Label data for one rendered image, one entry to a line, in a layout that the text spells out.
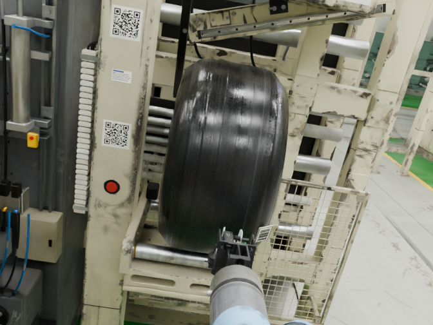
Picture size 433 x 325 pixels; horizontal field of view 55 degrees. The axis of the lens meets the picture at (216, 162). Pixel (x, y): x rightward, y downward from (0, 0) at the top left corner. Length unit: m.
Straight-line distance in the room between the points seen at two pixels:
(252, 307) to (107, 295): 0.86
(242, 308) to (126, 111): 0.67
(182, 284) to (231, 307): 0.62
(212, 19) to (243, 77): 0.42
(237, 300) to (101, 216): 0.71
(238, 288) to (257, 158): 0.38
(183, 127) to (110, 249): 0.52
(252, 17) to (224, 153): 0.64
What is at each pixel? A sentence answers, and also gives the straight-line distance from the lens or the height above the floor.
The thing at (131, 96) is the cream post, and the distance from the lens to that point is 1.11.
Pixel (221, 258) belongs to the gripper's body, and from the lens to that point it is 0.80.
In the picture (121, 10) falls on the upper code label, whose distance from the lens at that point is 1.08.
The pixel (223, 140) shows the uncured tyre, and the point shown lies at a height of 1.31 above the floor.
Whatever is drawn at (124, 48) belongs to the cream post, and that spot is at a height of 1.45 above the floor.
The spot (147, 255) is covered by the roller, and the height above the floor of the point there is 0.90.
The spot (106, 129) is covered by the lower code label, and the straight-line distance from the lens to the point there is 1.15.
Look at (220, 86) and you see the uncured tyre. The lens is 1.02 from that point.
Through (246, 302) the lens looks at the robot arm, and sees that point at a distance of 0.64.
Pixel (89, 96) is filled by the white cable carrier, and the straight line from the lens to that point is 1.15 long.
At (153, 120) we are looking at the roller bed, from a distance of 1.53.
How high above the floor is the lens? 1.62
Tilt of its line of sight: 22 degrees down
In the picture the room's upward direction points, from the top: 11 degrees clockwise
